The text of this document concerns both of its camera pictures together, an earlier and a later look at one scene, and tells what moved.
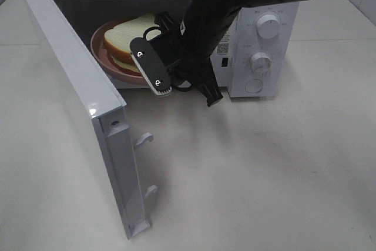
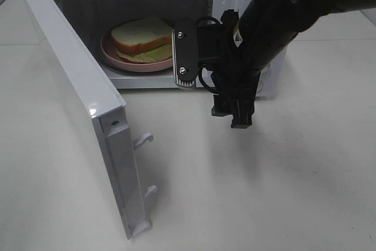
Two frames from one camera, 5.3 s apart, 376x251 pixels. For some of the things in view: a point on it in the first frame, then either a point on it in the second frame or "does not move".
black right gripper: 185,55 to 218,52
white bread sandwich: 117,40 does not move
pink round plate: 104,62 to 109,50
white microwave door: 97,92 does not move
